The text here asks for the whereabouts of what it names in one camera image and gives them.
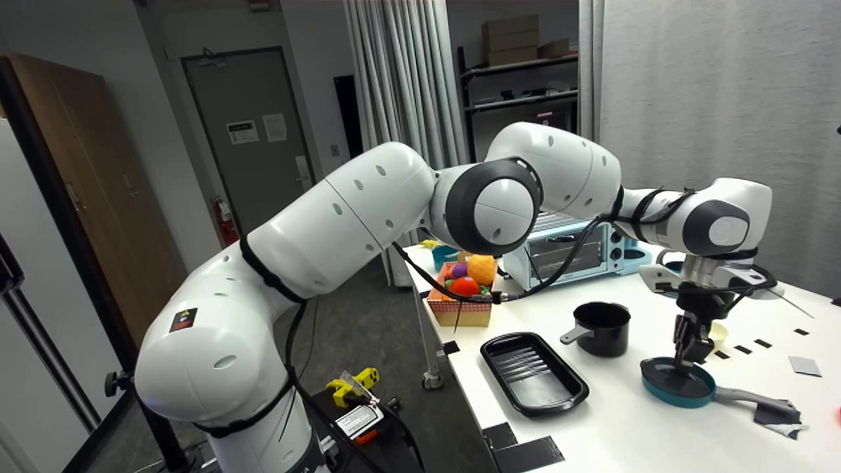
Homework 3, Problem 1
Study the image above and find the red toy tomato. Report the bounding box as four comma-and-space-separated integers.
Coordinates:
447, 273, 483, 302

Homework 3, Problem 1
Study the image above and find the grey square pad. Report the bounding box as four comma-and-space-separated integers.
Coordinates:
786, 356, 824, 381

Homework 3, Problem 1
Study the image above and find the brown wooden cabinet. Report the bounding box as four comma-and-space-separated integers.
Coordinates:
0, 53, 192, 353

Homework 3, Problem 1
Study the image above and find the teal frying pan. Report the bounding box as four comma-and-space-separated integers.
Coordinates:
639, 356, 795, 415

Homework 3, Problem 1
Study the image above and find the large black tape strip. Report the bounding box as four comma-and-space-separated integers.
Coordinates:
481, 422, 568, 473

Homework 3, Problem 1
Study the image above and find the orange toy fruit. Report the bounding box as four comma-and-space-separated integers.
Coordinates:
464, 254, 500, 289

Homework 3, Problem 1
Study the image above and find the black pan lid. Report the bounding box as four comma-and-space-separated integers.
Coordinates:
650, 360, 709, 397

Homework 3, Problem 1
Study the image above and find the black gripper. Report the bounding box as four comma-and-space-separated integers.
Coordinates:
669, 282, 740, 368

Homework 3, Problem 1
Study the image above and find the grey door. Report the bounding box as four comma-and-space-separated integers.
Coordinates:
179, 45, 320, 236

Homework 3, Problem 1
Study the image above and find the black controller box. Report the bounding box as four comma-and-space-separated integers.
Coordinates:
304, 397, 414, 473

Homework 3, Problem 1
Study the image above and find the black pot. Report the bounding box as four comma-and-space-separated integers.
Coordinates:
560, 301, 634, 360

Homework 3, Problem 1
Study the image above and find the light blue toaster oven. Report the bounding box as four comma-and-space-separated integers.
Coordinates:
522, 213, 657, 292

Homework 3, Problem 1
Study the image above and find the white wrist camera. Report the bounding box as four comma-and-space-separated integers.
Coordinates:
642, 260, 696, 297

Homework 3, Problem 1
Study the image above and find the metal clamp pole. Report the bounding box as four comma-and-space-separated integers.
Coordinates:
408, 278, 447, 394

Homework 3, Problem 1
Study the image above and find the red fire extinguisher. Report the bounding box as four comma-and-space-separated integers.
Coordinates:
213, 198, 245, 251

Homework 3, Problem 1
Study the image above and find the black tripod stand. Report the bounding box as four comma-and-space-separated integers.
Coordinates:
60, 365, 195, 473

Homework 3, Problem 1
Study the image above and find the wooden fruit crate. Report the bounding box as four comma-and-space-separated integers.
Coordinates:
425, 285, 496, 328

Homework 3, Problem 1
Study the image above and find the black ridged baking tray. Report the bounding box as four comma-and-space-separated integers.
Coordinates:
477, 328, 590, 422

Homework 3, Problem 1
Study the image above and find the yellow clamp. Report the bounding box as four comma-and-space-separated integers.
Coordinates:
324, 365, 384, 411

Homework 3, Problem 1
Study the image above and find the grey partition curtain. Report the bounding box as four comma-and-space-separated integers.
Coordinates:
576, 0, 841, 301

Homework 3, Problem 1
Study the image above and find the cardboard box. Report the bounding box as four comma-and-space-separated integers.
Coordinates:
481, 13, 543, 66

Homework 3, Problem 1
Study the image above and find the white pleated curtain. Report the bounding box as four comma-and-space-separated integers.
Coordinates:
342, 0, 473, 288

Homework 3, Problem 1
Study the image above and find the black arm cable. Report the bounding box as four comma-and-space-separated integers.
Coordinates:
389, 188, 694, 307

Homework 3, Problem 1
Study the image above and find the black storage shelf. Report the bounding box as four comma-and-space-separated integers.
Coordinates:
455, 41, 580, 166

